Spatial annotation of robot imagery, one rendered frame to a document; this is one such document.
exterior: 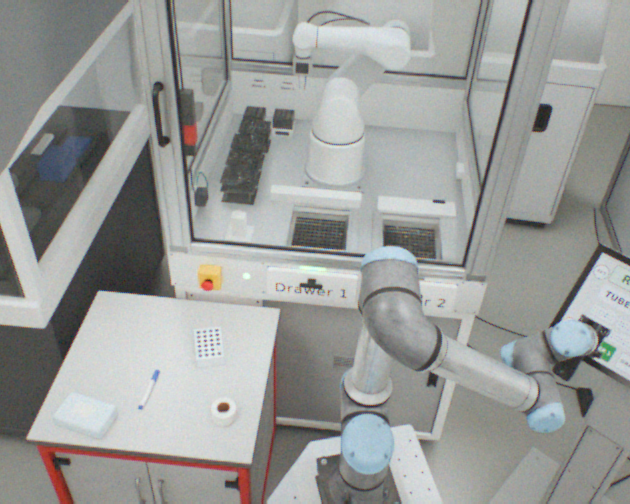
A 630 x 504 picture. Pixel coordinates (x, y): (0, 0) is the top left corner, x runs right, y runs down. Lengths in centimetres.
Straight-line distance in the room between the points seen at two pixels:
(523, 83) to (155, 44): 92
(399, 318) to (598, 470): 134
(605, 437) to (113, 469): 149
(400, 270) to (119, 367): 109
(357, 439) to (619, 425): 97
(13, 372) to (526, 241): 269
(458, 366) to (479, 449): 162
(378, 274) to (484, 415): 179
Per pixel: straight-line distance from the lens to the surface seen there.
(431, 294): 216
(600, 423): 230
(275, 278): 215
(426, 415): 270
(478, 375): 135
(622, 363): 200
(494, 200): 196
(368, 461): 155
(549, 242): 398
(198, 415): 199
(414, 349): 126
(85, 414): 199
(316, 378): 255
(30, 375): 260
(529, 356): 153
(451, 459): 287
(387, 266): 132
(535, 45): 174
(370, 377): 154
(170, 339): 218
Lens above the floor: 238
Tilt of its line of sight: 41 degrees down
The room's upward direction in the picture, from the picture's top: 3 degrees clockwise
